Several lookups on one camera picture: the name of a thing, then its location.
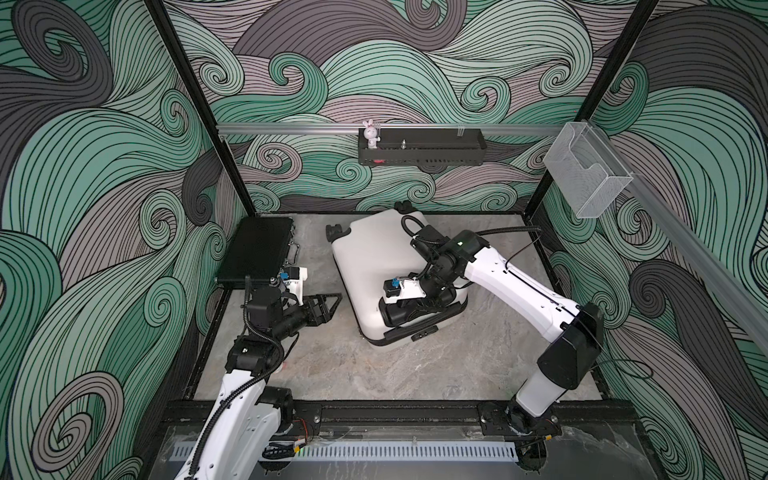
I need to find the black flat case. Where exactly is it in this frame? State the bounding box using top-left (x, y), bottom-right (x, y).
top-left (216, 216), bottom-right (295, 289)

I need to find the clear acrylic wall box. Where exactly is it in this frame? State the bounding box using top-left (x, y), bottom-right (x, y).
top-left (544, 121), bottom-right (633, 219)

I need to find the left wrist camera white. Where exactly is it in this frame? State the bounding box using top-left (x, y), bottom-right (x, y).
top-left (278, 266), bottom-right (308, 306)

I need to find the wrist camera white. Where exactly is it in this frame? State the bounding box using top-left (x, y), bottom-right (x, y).
top-left (383, 277), bottom-right (426, 304)
top-left (278, 266), bottom-right (308, 306)

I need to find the aluminium wall rail back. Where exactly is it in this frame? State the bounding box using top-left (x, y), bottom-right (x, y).
top-left (216, 122), bottom-right (564, 137)

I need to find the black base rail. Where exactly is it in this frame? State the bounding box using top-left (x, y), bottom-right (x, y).
top-left (161, 398), bottom-right (637, 438)

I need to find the white hard-shell suitcase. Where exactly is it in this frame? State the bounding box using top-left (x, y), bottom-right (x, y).
top-left (325, 201), bottom-right (468, 350)

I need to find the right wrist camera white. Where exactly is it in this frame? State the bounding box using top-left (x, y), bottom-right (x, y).
top-left (383, 277), bottom-right (426, 304)

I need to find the aluminium wall rail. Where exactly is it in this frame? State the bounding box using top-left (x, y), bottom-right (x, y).
top-left (216, 122), bottom-right (564, 137)
top-left (588, 123), bottom-right (767, 351)

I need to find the white bunny figurine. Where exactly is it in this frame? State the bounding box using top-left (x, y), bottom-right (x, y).
top-left (363, 120), bottom-right (381, 150)

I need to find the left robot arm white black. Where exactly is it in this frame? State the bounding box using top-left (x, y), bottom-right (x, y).
top-left (176, 267), bottom-right (343, 479)

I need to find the aluminium wall rail right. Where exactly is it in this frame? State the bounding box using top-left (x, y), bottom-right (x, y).
top-left (588, 123), bottom-right (767, 351)

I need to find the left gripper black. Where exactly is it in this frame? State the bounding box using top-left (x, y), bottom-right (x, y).
top-left (269, 293), bottom-right (340, 343)

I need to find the black wall shelf tray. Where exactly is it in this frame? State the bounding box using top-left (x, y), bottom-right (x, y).
top-left (357, 128), bottom-right (488, 170)

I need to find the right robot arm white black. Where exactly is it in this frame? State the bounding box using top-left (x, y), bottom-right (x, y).
top-left (383, 215), bottom-right (604, 434)

